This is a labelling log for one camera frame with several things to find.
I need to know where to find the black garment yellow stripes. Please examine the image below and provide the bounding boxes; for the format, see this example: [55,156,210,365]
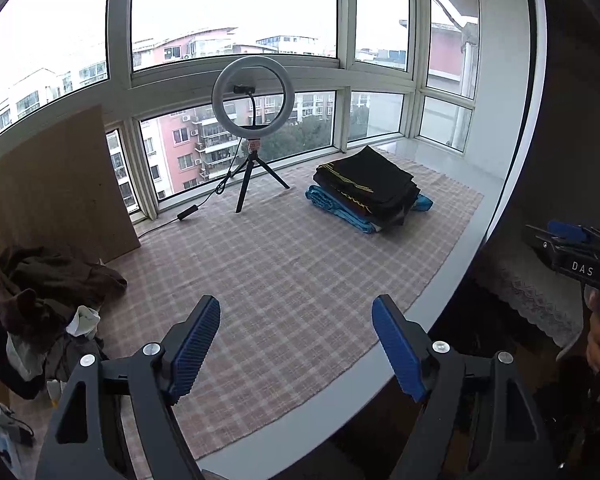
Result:
[312,146,420,212]

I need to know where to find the pile of dark clothes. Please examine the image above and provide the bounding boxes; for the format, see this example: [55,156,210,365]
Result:
[0,245,128,400]

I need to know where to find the person right hand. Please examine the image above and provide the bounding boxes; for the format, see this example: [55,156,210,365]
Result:
[585,287,600,374]

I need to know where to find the lace cloth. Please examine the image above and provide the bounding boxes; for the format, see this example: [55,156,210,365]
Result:
[474,236,583,354]

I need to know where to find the folded blue garment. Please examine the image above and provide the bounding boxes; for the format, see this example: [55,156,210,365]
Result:
[306,185,434,234]

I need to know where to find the large wooden board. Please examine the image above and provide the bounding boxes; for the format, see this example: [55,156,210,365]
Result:
[0,106,140,262]

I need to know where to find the pink plaid cloth mat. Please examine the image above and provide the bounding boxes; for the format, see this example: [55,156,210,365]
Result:
[99,153,496,479]

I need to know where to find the black tripod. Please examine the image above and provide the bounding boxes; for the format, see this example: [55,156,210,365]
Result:
[234,151,290,214]

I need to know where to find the phone holder clamp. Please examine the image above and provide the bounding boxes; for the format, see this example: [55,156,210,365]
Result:
[233,84,256,96]

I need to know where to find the ring light cable with remote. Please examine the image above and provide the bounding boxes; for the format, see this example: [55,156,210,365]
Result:
[132,136,246,239]

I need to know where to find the white ring light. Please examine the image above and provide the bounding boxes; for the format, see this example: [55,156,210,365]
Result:
[211,55,294,141]

